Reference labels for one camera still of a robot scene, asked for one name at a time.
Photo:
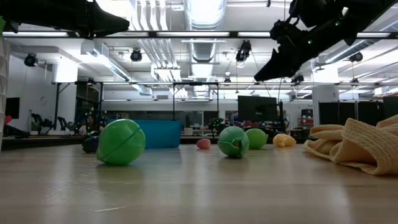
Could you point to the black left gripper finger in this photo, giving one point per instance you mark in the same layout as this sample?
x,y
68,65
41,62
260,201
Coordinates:
x,y
102,23

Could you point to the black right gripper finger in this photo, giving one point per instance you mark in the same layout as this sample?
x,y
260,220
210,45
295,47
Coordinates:
x,y
273,68

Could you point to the green textured toy ball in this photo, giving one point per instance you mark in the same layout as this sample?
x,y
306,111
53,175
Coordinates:
x,y
258,138

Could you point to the yellow toy banana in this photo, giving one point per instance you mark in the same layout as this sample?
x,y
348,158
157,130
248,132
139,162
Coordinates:
x,y
284,140

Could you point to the green ribbed toy corn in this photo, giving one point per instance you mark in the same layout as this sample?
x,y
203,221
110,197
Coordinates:
x,y
233,141

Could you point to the smooth green toy ball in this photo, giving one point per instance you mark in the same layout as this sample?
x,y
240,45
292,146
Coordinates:
x,y
120,141

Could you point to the purple toy eggplant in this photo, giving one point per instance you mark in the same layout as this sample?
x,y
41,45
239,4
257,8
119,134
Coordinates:
x,y
90,144

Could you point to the black background robot arm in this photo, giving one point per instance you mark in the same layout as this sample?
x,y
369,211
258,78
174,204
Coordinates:
x,y
62,123

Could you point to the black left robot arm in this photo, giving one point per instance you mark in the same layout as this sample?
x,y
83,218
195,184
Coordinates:
x,y
31,15

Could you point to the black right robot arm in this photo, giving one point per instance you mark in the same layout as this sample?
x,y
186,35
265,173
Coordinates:
x,y
357,12

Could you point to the blue plastic tupperware container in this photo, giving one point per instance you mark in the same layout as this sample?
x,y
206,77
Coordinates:
x,y
161,133

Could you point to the black ceiling spot lamp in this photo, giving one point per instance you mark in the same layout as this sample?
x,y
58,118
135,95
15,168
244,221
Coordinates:
x,y
297,79
30,59
356,57
243,51
136,55

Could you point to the black monitor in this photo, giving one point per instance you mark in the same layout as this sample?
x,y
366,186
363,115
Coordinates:
x,y
257,108

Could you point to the white column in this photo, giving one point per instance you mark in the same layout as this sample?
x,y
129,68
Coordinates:
x,y
325,96

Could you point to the green potted plant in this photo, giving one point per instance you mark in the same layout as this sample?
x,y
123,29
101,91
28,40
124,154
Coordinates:
x,y
1,26

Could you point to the black overhead crossbeam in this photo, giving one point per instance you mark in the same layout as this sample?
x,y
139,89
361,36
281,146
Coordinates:
x,y
186,34

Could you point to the black room divider panels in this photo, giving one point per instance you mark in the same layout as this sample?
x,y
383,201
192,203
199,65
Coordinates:
x,y
357,109

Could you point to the yellow cloth towel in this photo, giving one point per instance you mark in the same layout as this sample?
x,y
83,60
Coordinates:
x,y
357,146

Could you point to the black background rig frame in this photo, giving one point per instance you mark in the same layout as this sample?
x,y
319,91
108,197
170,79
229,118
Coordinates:
x,y
77,83

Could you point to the silver ceiling duct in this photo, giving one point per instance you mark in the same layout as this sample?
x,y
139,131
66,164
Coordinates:
x,y
203,14

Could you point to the dark wall screen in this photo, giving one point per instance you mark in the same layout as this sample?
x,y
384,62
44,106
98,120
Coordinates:
x,y
12,108

